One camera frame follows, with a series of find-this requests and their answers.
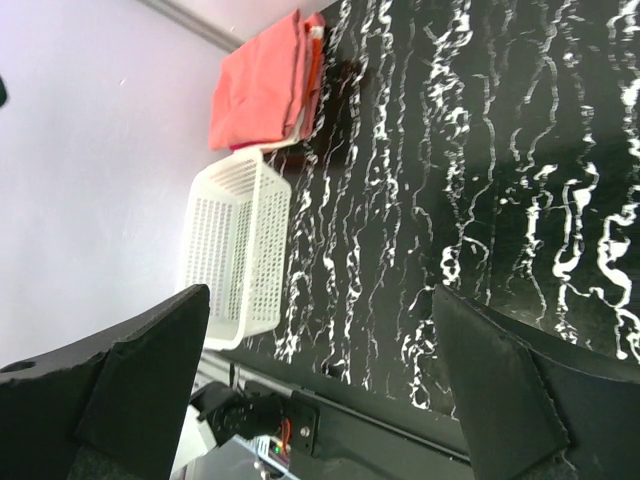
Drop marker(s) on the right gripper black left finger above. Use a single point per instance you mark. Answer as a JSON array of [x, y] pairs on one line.
[[111, 405]]

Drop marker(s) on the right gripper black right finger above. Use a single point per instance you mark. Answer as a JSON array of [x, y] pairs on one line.
[[532, 406]]

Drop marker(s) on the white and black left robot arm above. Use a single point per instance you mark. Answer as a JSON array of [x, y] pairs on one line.
[[218, 413]]

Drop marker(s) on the folded white t-shirt under stack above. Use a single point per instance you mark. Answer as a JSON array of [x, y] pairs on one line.
[[316, 35]]

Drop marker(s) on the left small circuit board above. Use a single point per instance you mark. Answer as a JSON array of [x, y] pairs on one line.
[[272, 452]]

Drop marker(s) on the white perforated plastic basket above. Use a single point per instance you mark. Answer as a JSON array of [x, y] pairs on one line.
[[234, 242]]

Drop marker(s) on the folded pink t-shirt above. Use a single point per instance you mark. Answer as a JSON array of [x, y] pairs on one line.
[[259, 94]]

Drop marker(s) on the left aluminium frame post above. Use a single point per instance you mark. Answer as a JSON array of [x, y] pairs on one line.
[[194, 23]]

